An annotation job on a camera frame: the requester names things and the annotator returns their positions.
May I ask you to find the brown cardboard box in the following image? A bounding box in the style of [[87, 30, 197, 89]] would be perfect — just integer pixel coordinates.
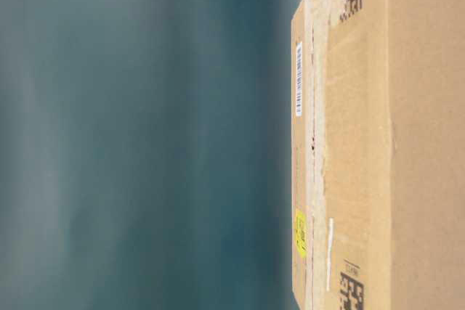
[[291, 0, 464, 309]]

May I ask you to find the white barcode label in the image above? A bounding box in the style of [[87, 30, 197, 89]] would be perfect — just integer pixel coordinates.
[[296, 42, 303, 117]]

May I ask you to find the yellow sticker label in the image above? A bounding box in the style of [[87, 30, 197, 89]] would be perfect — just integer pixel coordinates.
[[294, 208, 307, 258]]

